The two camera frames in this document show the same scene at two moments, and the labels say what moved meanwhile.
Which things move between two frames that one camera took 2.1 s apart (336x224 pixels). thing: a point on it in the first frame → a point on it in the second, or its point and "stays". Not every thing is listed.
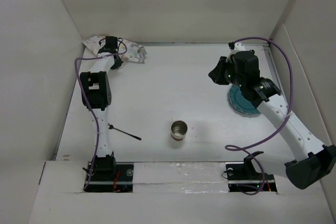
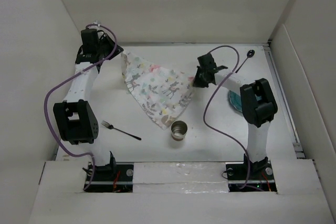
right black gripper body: (226, 73) → (200, 79)
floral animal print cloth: (126, 49) → (162, 93)
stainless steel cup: (178, 130) stays
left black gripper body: (118, 63) → (105, 45)
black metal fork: (111, 127) stays
